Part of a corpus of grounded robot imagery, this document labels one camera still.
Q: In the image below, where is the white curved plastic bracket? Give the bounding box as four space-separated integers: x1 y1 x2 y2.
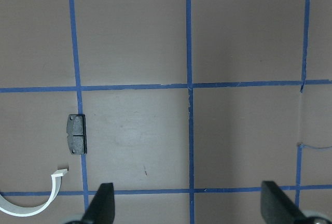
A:
1 169 68 217

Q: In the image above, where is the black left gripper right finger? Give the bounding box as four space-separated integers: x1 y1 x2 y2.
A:
260 181 311 224

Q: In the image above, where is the black brake pad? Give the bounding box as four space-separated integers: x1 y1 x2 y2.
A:
66 114 87 155

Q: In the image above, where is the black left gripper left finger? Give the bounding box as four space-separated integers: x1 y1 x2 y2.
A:
80 183 115 224

